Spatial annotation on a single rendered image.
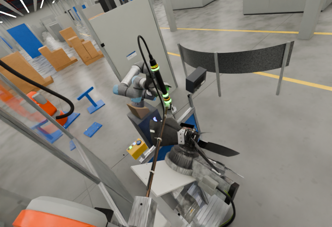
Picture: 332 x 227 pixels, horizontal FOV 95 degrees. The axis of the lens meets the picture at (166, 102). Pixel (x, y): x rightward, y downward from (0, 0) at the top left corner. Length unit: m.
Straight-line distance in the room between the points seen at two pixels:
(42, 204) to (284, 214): 2.18
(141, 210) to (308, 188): 2.06
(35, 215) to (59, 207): 0.03
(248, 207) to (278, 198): 0.35
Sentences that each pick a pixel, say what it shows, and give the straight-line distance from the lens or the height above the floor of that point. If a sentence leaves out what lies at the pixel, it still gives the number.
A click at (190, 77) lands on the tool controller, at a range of 1.73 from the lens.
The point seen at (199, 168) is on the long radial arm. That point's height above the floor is 1.12.
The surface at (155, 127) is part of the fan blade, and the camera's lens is 1.07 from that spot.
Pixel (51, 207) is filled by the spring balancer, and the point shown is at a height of 1.95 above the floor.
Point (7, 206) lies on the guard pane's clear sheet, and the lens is 0.65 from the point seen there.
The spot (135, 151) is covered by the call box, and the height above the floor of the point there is 1.07.
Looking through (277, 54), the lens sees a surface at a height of 0.80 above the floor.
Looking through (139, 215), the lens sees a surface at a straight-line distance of 0.68.
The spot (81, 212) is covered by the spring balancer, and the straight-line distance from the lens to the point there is 0.36.
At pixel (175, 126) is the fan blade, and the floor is 1.19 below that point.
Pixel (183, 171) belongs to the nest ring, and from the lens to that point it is 1.18.
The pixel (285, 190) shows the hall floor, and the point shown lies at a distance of 2.39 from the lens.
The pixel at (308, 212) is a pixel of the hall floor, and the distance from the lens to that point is 2.37.
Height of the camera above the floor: 2.18
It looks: 39 degrees down
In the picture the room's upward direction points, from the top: 22 degrees counter-clockwise
